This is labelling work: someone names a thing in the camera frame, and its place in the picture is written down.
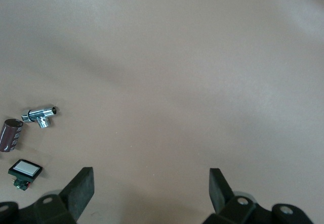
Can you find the white square push button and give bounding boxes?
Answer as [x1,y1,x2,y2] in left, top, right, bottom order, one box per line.
[8,159,43,191]

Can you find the brown cylindrical capacitor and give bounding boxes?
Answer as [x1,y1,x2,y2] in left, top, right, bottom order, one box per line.
[0,118,24,153]

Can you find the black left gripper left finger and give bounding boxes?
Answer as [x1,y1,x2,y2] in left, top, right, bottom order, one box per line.
[0,167,95,224]

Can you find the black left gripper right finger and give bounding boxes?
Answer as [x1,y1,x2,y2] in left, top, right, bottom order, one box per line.
[201,167,315,224]

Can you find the chrome angle valve fitting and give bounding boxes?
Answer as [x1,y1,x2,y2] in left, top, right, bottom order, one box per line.
[21,104,58,129]

